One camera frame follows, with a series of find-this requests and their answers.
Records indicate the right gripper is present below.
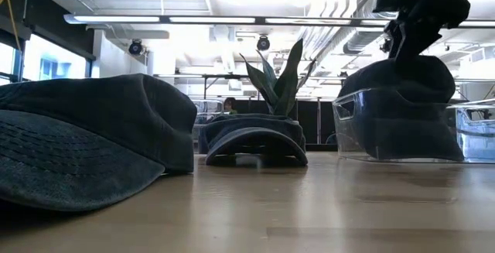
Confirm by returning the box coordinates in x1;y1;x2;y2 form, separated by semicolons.
384;0;472;72

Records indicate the navy blue baseball cap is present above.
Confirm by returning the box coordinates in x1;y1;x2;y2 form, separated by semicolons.
197;113;309;169
0;74;199;212
337;54;465;162

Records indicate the black room partition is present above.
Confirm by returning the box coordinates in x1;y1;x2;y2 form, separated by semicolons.
231;97;336;145

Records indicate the snake plant in white pot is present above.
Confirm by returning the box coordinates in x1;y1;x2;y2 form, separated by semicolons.
238;38;317;118

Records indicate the person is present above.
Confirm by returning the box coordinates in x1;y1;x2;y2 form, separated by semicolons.
223;97;239;115

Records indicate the long linear ceiling light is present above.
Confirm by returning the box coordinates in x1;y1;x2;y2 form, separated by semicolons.
63;12;495;29

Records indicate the large office window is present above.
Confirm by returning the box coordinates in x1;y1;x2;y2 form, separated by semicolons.
0;32;96;86

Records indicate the silver ventilation duct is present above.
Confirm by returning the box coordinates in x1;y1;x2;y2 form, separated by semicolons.
342;0;391;55

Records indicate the yellow hanging cord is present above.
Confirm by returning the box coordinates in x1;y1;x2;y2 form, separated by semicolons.
0;0;22;53

